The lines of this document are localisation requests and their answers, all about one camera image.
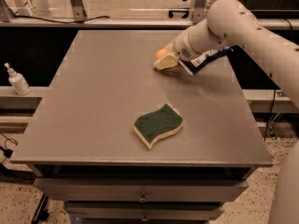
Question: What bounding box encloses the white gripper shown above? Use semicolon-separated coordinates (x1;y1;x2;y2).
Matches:
153;26;210;70

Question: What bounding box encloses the orange fruit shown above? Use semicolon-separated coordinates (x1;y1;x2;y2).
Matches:
155;49;169;60

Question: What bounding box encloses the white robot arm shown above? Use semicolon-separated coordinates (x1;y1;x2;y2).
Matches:
154;0;299;224

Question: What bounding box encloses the blue chip bag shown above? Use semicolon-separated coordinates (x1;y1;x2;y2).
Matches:
178;47;232;76

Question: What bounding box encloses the green yellow scrub sponge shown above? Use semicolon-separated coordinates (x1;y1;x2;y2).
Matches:
134;104;183;149

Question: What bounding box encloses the grey drawer cabinet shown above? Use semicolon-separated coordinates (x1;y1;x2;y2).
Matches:
12;30;272;224

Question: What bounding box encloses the white pump bottle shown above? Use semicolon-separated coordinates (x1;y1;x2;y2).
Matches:
5;63;31;95

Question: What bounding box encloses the metal frame bracket right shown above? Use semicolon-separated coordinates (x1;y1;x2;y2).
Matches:
191;0;206;24

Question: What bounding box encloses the metal frame bracket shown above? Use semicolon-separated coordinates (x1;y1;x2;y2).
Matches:
70;0;87;22
191;0;206;24

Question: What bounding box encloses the metal frame bracket left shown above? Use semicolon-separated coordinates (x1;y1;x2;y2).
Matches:
70;0;87;22

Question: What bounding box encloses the black cable on ledge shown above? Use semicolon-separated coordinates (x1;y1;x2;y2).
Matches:
12;14;110;24

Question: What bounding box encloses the black floor cable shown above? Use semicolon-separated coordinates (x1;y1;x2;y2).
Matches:
0;132;19;165

